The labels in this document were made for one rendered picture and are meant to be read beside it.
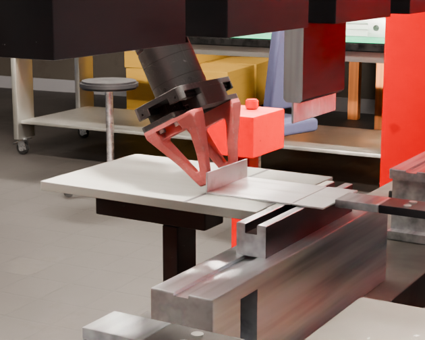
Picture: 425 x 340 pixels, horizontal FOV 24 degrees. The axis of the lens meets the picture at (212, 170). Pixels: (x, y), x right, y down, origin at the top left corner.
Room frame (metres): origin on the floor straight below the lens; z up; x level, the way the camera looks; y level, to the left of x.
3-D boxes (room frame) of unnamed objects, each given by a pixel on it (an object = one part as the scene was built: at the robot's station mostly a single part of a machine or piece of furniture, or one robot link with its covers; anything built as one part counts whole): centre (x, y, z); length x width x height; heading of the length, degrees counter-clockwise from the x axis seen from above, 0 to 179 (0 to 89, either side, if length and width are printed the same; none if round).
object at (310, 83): (0.97, -0.10, 1.13); 0.10 x 0.02 x 0.10; 150
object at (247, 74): (7.75, 0.05, 0.38); 1.30 x 0.94 x 0.77; 153
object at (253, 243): (0.94, -0.09, 0.99); 0.20 x 0.03 x 0.03; 150
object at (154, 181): (1.04, 0.03, 1.00); 0.26 x 0.18 x 0.01; 60
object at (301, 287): (0.92, -0.07, 0.92); 0.39 x 0.06 x 0.10; 150
